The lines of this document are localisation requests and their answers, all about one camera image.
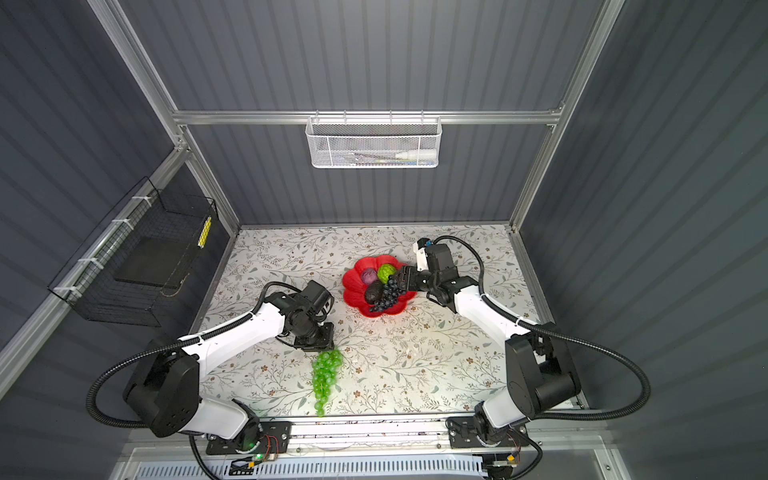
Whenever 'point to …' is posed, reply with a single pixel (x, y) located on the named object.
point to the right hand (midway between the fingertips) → (406, 276)
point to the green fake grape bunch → (324, 372)
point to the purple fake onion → (369, 275)
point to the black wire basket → (134, 266)
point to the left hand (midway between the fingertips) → (332, 347)
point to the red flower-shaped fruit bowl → (354, 287)
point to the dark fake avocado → (374, 292)
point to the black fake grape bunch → (391, 291)
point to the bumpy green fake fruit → (384, 271)
